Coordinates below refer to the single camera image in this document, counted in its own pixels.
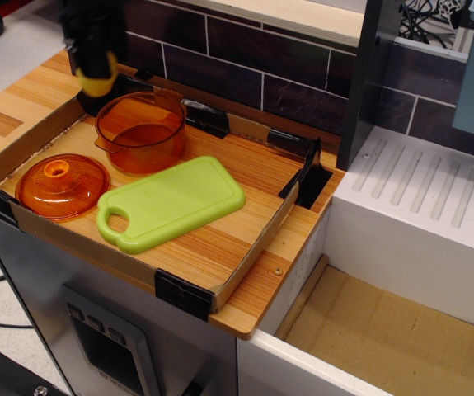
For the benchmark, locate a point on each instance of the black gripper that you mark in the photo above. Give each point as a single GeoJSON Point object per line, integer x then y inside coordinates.
{"type": "Point", "coordinates": [91, 28]}

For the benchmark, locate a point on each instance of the yellow toy potato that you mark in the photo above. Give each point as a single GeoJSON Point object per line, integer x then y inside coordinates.
{"type": "Point", "coordinates": [99, 87]}

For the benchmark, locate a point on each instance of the cardboard fence with black tape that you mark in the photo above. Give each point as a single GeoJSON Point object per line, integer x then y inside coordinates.
{"type": "Point", "coordinates": [242, 259]}

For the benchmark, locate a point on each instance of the orange transparent pot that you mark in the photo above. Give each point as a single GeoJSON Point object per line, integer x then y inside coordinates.
{"type": "Point", "coordinates": [142, 132]}

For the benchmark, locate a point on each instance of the orange transparent pot lid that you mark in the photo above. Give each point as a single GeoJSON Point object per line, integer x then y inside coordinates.
{"type": "Point", "coordinates": [63, 187]}

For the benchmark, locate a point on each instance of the green plastic cutting board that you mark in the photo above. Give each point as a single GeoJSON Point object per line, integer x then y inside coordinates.
{"type": "Point", "coordinates": [165, 205]}

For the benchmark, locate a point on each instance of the silver toy oven front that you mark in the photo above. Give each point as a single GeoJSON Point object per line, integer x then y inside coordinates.
{"type": "Point", "coordinates": [108, 337]}

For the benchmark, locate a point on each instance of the white toy sink unit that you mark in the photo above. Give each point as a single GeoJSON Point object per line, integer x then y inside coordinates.
{"type": "Point", "coordinates": [382, 300]}

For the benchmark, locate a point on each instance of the dark grey shelf post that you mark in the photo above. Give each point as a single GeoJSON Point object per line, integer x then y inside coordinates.
{"type": "Point", "coordinates": [380, 27]}

